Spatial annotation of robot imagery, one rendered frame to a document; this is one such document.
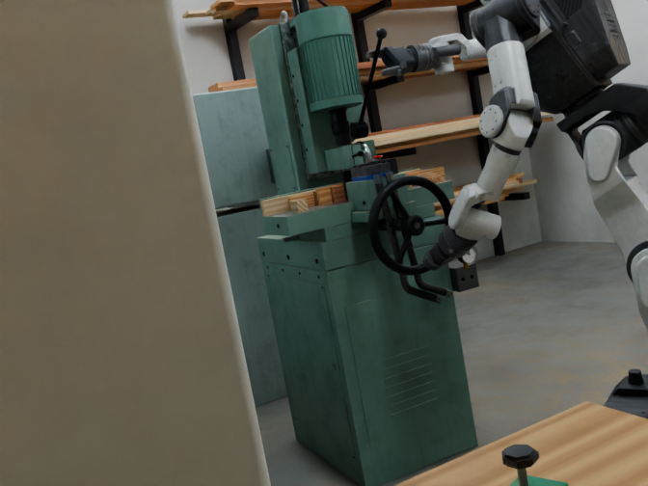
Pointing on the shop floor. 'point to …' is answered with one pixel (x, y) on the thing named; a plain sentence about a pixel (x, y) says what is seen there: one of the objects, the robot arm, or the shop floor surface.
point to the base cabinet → (371, 367)
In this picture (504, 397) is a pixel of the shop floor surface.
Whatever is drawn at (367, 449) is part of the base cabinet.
